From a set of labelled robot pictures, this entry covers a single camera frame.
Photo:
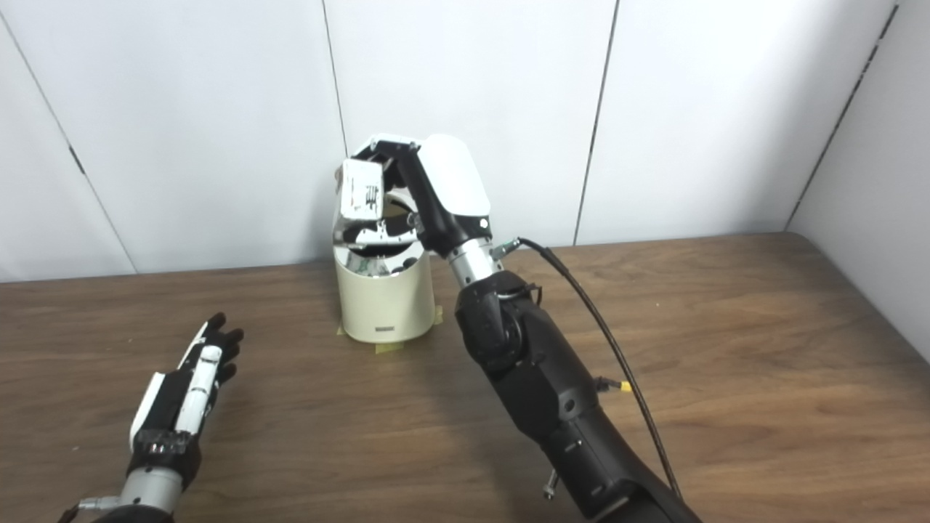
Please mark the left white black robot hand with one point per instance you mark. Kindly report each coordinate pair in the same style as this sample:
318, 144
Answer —
182, 399

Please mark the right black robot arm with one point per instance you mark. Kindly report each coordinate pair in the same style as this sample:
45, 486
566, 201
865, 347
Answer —
552, 378

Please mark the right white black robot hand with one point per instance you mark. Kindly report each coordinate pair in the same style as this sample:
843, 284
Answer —
450, 181

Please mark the wide yellow tape piece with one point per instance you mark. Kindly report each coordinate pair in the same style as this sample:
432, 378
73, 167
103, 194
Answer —
389, 348

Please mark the cream-colored bin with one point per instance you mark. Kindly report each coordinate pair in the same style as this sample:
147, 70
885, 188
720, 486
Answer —
385, 298

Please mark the white green milk carton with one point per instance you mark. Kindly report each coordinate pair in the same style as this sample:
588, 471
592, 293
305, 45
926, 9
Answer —
362, 189

